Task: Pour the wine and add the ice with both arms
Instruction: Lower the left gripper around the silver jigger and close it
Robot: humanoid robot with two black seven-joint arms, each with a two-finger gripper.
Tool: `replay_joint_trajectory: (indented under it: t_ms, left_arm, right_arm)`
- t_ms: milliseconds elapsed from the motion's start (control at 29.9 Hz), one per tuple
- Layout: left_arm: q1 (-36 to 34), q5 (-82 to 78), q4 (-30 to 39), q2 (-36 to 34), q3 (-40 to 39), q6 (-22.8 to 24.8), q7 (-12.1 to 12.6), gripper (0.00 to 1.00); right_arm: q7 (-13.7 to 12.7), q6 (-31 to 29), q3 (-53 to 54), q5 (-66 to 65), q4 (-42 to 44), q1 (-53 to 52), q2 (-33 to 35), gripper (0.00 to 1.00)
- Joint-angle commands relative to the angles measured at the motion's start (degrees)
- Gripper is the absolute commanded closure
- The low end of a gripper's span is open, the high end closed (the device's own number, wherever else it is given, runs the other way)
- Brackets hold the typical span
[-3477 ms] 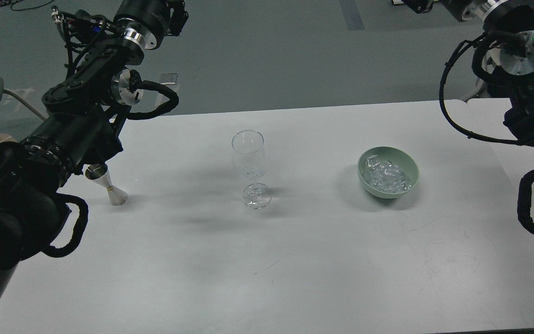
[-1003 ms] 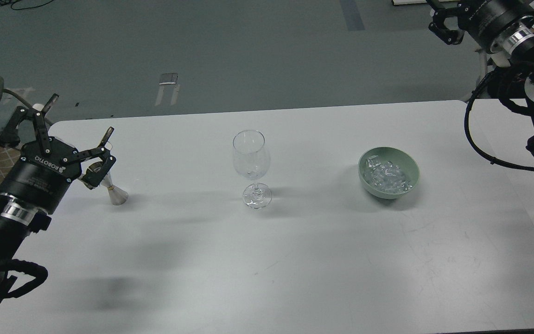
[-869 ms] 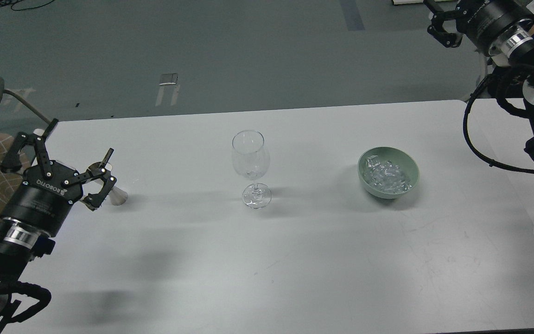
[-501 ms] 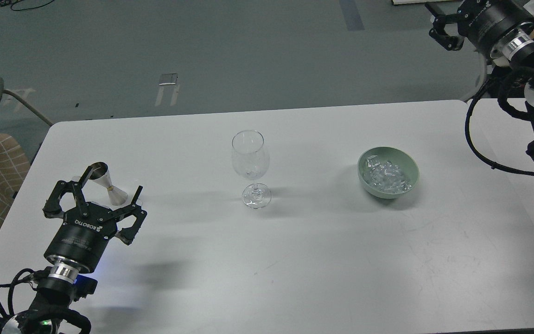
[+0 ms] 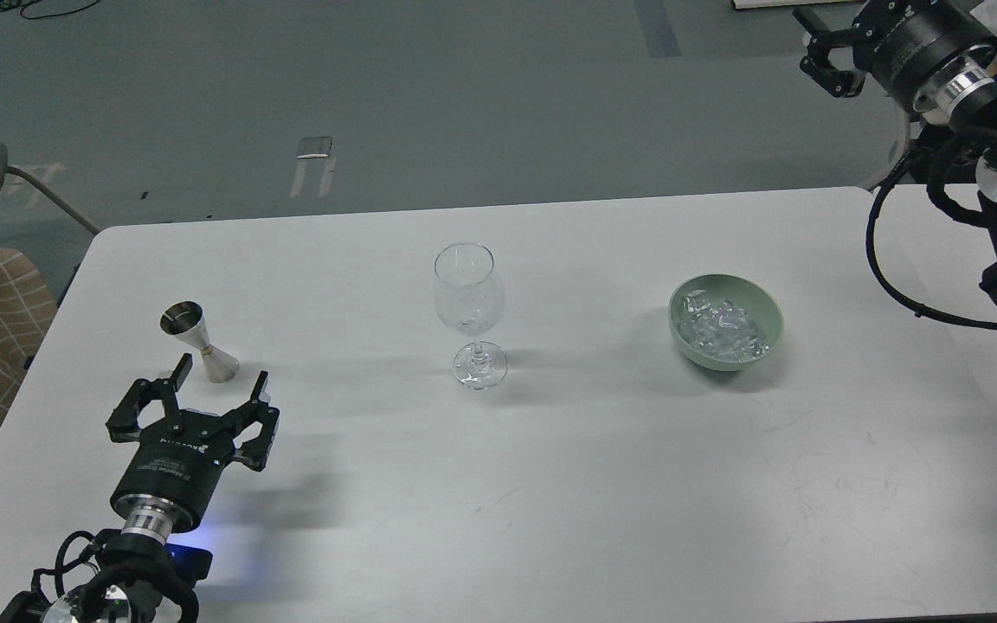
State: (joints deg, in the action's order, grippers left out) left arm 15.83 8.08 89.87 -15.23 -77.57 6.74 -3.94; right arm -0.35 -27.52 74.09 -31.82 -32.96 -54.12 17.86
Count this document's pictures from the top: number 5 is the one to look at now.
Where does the clear wine glass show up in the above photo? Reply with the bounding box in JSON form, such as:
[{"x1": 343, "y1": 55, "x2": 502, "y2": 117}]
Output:
[{"x1": 433, "y1": 243, "x2": 509, "y2": 390}]

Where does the steel cocktail jigger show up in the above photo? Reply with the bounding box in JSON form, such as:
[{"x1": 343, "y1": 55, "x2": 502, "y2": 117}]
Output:
[{"x1": 159, "y1": 301, "x2": 239, "y2": 383}]

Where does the green ceramic bowl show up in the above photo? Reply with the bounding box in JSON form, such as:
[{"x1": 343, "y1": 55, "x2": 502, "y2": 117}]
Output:
[{"x1": 668, "y1": 273, "x2": 784, "y2": 372}]

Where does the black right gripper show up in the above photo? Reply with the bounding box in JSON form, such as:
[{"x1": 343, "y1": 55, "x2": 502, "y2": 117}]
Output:
[{"x1": 793, "y1": 1, "x2": 997, "y2": 112}]

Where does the pile of ice cubes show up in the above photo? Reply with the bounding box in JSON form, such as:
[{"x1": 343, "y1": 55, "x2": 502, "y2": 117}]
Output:
[{"x1": 677, "y1": 289, "x2": 772, "y2": 363}]

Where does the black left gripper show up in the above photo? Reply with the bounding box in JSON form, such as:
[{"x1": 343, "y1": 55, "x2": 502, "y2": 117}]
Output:
[{"x1": 106, "y1": 355, "x2": 280, "y2": 532}]

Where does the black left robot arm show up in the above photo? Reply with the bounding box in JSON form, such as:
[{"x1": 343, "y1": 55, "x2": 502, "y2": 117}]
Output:
[{"x1": 0, "y1": 354, "x2": 280, "y2": 622}]

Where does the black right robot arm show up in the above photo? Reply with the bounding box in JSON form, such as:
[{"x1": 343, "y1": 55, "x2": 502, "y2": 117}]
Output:
[{"x1": 792, "y1": 1, "x2": 997, "y2": 331}]

